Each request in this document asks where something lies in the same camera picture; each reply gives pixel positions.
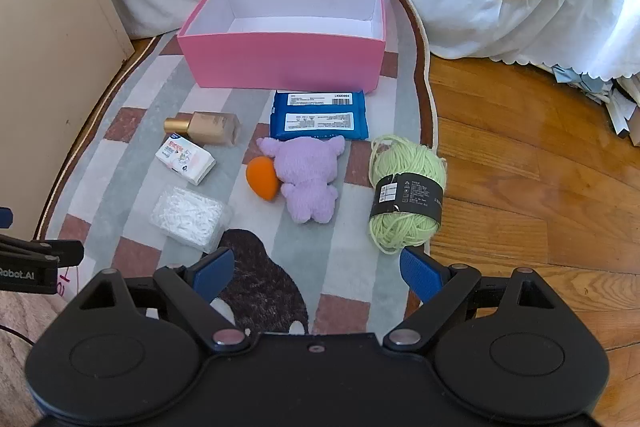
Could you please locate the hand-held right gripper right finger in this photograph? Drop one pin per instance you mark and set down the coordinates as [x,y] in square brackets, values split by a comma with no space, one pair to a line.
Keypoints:
[422,274]

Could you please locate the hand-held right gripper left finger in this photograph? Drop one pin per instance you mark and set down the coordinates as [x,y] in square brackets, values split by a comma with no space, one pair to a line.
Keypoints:
[215,269]

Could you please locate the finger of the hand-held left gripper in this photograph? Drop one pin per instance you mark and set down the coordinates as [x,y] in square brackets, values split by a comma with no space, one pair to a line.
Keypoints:
[5,217]
[45,252]

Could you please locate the orange makeup sponge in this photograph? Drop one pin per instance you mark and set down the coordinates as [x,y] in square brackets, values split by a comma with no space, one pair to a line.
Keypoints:
[262,182]

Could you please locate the small white tissue pack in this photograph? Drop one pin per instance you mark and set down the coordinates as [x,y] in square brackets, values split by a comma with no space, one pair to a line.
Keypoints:
[185,159]

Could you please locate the green yarn ball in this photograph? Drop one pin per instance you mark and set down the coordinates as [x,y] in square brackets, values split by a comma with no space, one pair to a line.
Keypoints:
[400,157]

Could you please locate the purple plush toy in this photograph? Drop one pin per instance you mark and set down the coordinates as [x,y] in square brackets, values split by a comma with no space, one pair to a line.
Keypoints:
[305,177]

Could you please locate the foundation bottle with gold cap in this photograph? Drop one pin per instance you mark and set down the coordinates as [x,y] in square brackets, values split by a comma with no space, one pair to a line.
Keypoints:
[215,127]

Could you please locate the blue wet wipes pack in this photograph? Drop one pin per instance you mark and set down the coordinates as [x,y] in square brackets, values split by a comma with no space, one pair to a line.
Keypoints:
[360,127]

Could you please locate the pink cardboard box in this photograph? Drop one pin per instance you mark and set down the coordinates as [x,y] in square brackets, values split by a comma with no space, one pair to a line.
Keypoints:
[280,62]

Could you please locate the white paper with pink marks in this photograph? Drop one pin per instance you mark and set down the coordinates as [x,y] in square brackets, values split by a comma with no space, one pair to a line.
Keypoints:
[67,282]

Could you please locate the checkered rug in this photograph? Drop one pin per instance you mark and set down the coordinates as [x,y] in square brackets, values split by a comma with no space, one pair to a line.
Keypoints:
[125,132]

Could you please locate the beige cabinet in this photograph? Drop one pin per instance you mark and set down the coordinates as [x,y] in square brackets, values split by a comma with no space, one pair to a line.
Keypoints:
[45,57]

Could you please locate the papers under bed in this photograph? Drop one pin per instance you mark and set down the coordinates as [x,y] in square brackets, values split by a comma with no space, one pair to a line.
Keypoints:
[622,107]

